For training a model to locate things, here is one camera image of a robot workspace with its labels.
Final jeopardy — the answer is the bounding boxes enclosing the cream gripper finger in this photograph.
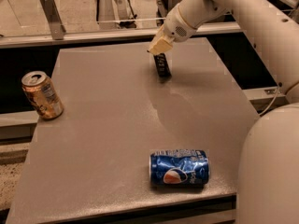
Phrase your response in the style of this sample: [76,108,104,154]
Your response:
[148,25,174,55]

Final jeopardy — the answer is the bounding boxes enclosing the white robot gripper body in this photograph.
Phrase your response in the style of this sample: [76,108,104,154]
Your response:
[164,2,197,42]

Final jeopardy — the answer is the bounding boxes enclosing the black rxbar chocolate bar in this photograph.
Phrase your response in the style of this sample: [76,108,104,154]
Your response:
[153,53,171,77]

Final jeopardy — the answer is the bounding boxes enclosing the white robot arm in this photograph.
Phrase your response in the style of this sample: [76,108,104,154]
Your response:
[149,0,299,224]

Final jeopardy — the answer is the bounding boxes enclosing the crushed blue pepsi can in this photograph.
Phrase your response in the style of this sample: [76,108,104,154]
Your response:
[149,149,210,187]

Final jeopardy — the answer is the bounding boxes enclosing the gold soda can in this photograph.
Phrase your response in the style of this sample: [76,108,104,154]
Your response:
[21,71,64,119]

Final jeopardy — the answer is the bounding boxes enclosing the black cables on floor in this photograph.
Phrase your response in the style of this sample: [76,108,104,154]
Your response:
[123,0,138,28]

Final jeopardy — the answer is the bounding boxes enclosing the metal rail beam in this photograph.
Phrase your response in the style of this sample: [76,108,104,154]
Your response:
[0,21,241,49]

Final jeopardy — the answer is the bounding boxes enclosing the left metal bracket post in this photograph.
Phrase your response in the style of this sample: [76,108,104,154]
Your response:
[39,0,66,40]

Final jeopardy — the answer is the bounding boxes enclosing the white cable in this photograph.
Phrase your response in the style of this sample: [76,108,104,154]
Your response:
[257,86,281,117]

